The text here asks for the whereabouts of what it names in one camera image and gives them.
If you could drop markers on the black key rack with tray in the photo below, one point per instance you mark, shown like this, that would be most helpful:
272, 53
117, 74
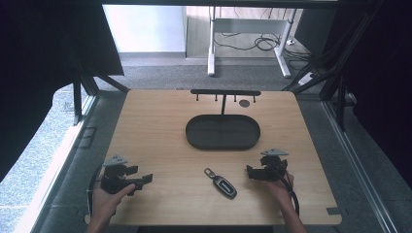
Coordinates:
223, 132

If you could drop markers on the person's left hand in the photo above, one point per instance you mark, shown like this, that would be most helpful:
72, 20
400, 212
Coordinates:
103, 204

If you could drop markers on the dark floor outlet box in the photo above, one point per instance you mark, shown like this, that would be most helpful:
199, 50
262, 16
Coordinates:
87, 137

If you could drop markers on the grey round table grommet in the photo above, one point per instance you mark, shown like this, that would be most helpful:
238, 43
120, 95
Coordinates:
244, 103

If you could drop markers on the person's right hand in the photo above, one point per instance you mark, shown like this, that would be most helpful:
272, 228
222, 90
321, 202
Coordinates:
281, 191

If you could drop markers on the black metal stand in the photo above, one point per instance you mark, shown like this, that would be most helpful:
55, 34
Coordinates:
336, 81
85, 87

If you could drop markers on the aluminium floor rail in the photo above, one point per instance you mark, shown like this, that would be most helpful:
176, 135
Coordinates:
356, 168

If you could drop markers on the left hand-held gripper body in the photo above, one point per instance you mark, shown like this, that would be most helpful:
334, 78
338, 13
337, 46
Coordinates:
111, 181

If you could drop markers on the black curtain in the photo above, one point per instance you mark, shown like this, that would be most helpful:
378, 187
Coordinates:
382, 81
39, 64

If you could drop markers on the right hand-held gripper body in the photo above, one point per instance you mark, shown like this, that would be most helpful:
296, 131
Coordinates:
274, 165

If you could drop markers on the white desk frame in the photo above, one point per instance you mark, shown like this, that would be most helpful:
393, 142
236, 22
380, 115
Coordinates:
249, 25

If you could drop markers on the white power strip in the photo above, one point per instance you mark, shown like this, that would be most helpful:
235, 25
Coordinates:
306, 78

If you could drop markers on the black car key fob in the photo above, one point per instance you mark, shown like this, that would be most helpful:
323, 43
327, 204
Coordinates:
224, 186

